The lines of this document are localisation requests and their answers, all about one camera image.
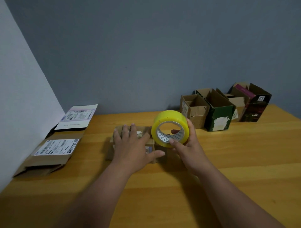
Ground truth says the person's right hand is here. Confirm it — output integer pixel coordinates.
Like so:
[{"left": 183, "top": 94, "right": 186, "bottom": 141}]
[{"left": 169, "top": 118, "right": 214, "bottom": 177}]

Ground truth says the person's left hand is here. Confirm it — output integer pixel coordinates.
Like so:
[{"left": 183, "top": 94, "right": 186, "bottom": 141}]
[{"left": 110, "top": 124, "right": 166, "bottom": 175}]

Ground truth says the plain brown carton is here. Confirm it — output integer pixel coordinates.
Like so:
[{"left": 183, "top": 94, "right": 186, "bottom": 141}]
[{"left": 105, "top": 126, "right": 168, "bottom": 164}]

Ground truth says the brown carton with label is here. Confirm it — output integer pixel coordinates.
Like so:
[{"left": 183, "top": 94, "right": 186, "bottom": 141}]
[{"left": 180, "top": 94, "right": 211, "bottom": 129}]

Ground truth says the yellow tape roll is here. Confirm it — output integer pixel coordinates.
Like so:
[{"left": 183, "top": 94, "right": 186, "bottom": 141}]
[{"left": 151, "top": 110, "right": 190, "bottom": 148}]

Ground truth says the green box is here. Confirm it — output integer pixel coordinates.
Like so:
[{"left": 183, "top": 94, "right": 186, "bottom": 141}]
[{"left": 194, "top": 88, "right": 236, "bottom": 132}]

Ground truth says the black box white label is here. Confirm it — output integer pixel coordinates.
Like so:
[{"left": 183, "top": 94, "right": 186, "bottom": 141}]
[{"left": 45, "top": 104, "right": 98, "bottom": 139}]

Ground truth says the small brown cardboard box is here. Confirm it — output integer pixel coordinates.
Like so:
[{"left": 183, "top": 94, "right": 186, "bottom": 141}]
[{"left": 223, "top": 93, "right": 246, "bottom": 123}]

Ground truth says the pink and black carton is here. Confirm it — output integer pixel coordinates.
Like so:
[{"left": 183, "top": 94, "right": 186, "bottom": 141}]
[{"left": 229, "top": 82, "right": 272, "bottom": 123}]

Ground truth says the person's left forearm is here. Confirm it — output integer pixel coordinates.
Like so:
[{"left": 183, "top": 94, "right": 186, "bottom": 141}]
[{"left": 56, "top": 163, "right": 132, "bottom": 228}]

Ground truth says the person's right forearm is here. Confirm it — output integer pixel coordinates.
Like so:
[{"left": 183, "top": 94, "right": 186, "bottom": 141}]
[{"left": 198, "top": 164, "right": 285, "bottom": 228}]

